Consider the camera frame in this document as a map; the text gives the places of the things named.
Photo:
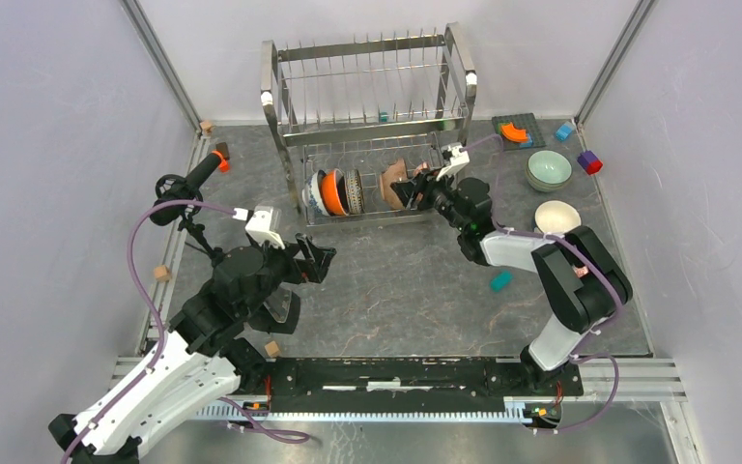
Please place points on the orange bowl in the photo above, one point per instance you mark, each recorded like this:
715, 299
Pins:
331, 187

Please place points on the black microphone on tripod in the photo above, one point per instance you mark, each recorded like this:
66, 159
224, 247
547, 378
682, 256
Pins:
171, 187

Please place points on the black clear-top container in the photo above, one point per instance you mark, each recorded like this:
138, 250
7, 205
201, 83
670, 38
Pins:
279, 313

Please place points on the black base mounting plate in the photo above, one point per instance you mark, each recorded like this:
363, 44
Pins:
403, 385

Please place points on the orange curved block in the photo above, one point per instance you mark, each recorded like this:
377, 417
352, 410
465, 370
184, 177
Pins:
514, 134

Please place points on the purple red block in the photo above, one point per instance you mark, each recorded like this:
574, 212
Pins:
589, 162

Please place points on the black white patterned bowl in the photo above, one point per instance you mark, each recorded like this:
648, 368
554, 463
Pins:
354, 192

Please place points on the wooden cube near base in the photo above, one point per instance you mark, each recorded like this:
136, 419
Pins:
272, 349

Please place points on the light blue block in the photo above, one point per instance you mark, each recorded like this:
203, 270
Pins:
565, 130

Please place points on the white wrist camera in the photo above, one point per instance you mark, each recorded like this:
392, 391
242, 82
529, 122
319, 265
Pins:
260, 225
455, 157

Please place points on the blue white porcelain bowl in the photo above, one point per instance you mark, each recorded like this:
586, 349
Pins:
312, 194

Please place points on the pale green ceramic bowl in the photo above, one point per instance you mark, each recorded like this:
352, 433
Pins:
542, 186

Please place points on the wooden cube left rail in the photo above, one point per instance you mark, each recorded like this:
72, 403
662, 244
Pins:
162, 273

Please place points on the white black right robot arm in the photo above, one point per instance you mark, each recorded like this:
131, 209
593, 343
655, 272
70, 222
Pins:
584, 285

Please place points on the grey building baseplate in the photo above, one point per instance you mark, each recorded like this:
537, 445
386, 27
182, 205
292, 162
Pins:
521, 121

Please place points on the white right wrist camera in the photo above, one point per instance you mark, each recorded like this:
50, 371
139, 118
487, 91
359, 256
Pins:
455, 157

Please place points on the steel two-tier dish rack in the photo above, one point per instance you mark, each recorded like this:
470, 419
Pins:
322, 102

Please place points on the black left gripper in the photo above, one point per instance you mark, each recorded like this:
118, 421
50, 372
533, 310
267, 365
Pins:
303, 270

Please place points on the teal block on floor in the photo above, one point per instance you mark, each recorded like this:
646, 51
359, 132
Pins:
501, 281

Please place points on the brown patterned bowl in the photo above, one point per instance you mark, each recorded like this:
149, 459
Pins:
394, 174

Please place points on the red white patterned bowl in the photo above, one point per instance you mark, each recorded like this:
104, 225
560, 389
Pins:
422, 167

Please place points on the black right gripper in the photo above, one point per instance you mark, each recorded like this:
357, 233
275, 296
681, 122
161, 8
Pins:
424, 185

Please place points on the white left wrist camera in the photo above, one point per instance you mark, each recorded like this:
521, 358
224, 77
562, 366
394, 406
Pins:
260, 225

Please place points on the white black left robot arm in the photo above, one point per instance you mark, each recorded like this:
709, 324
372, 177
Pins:
203, 356

